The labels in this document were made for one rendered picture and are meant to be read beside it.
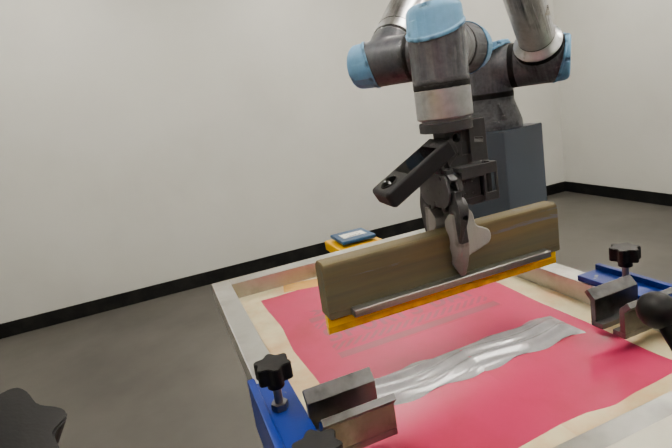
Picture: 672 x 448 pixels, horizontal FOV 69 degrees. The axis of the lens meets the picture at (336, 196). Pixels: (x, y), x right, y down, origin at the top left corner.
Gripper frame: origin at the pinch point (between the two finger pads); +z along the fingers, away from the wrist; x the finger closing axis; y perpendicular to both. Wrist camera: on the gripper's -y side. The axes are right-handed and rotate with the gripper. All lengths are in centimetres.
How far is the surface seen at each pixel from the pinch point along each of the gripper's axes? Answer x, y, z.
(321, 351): 12.7, -17.1, 13.7
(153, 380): 216, -60, 109
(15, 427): -38, -43, -15
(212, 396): 180, -32, 109
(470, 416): -13.0, -7.4, 13.6
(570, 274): 4.5, 26.7, 10.3
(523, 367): -8.6, 4.5, 13.7
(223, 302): 36.7, -28.5, 10.2
